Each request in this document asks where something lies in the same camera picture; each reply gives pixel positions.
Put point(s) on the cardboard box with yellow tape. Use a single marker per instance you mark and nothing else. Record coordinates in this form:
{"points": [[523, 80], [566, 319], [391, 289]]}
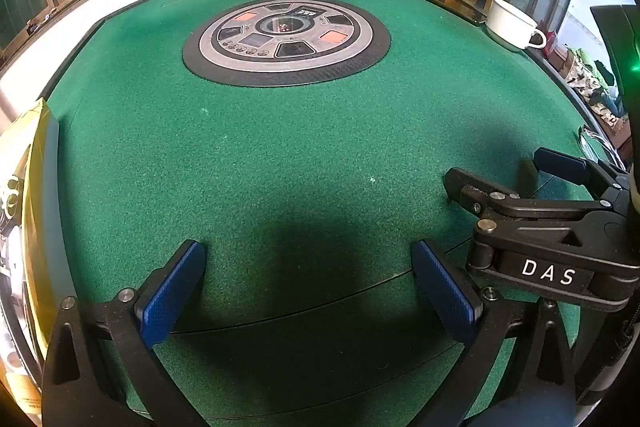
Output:
{"points": [[35, 187]]}

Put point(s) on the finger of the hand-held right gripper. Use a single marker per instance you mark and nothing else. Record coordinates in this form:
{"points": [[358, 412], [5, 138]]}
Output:
{"points": [[465, 187], [560, 164]]}

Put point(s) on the pile of clothes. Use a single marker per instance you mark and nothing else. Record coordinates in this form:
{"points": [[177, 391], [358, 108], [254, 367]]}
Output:
{"points": [[585, 77]]}

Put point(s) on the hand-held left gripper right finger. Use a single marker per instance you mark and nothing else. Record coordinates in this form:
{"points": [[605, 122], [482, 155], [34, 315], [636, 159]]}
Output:
{"points": [[445, 294]]}

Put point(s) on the white cup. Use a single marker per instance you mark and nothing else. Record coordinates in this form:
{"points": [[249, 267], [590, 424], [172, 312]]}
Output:
{"points": [[510, 27]]}

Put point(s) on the round table control panel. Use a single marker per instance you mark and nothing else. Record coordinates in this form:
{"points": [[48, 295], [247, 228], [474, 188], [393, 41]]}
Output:
{"points": [[250, 57]]}

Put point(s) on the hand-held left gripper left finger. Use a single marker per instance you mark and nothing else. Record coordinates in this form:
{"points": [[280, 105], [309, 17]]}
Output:
{"points": [[170, 294]]}

